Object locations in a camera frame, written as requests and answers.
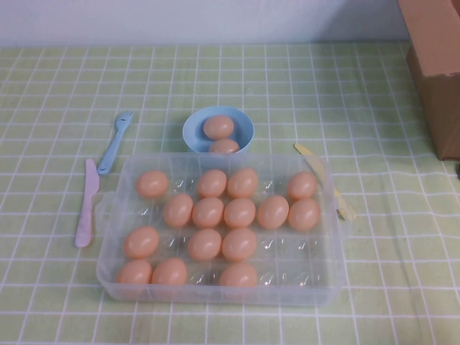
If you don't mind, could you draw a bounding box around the orange plastic egg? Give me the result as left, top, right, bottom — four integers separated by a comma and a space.
257, 195, 290, 230
135, 170, 170, 198
123, 226, 160, 259
196, 169, 228, 198
223, 198, 257, 229
287, 198, 321, 231
218, 262, 259, 288
208, 138, 241, 155
187, 229, 223, 262
203, 114, 235, 139
115, 259, 153, 285
286, 170, 318, 201
191, 196, 225, 229
226, 167, 259, 198
162, 193, 195, 228
151, 257, 188, 286
221, 227, 258, 262

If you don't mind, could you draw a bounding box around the yellow plastic knife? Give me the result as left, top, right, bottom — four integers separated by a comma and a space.
293, 142, 358, 222

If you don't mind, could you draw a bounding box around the light blue plastic fork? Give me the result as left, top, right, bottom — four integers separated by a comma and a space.
97, 110, 136, 176

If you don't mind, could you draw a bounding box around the brown cardboard box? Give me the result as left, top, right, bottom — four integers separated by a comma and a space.
397, 0, 460, 162

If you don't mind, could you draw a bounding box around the green checkered tablecloth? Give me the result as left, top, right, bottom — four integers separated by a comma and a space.
0, 41, 460, 345

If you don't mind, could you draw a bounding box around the light blue plastic bowl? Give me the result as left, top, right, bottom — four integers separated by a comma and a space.
182, 106, 255, 155

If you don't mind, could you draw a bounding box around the clear plastic egg box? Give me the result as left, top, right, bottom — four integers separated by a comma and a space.
96, 152, 351, 308

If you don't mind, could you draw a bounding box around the pink plastic knife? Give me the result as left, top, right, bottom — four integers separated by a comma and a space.
74, 158, 101, 248

